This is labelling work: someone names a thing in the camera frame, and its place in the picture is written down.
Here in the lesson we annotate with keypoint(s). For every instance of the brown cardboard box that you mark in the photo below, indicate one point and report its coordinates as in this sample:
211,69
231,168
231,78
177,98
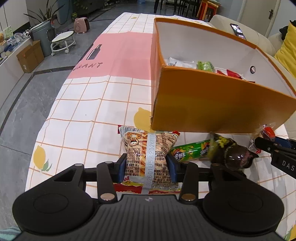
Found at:
30,57

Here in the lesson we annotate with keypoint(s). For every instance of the black smartphone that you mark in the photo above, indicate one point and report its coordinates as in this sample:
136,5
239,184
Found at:
237,31

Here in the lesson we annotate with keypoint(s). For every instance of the orange noodle snack bag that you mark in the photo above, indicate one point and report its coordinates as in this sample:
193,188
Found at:
146,169

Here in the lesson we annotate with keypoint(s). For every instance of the pink small heater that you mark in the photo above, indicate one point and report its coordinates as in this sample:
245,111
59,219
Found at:
81,25

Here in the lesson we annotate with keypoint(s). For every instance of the potted green plant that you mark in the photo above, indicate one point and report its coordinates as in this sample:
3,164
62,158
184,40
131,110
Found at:
41,11

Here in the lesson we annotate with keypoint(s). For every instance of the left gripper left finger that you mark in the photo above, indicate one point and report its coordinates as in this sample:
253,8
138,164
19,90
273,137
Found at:
107,174

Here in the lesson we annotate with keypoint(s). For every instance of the beige sofa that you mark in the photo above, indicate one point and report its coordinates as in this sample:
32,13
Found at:
268,99

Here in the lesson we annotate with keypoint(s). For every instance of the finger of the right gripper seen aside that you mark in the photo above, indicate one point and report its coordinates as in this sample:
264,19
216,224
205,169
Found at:
281,145

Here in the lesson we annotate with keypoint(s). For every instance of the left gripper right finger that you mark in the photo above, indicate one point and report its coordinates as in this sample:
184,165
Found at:
190,175

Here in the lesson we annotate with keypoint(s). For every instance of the red spicy meat packet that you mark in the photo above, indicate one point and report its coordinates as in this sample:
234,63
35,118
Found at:
229,73

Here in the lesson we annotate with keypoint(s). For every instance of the white printed snack bag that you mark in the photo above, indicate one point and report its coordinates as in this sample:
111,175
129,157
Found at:
178,63

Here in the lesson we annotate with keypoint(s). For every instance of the orange stool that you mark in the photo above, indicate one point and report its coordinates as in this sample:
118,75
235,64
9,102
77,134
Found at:
207,10

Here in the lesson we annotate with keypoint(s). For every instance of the yellow cushion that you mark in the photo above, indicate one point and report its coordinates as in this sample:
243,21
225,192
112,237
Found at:
286,54

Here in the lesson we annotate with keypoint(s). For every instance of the checkered lemon tablecloth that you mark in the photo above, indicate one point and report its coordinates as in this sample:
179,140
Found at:
113,90

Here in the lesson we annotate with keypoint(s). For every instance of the orange cardboard box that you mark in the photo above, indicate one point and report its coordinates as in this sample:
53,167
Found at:
184,99

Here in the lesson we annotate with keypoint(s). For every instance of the green black snack packet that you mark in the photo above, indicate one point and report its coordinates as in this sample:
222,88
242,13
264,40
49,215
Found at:
196,150

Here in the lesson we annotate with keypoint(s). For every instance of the clear red-label snack packet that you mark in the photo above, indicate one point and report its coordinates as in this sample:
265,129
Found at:
265,131

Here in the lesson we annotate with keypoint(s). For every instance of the white round stool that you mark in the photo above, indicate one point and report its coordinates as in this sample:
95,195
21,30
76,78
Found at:
63,42

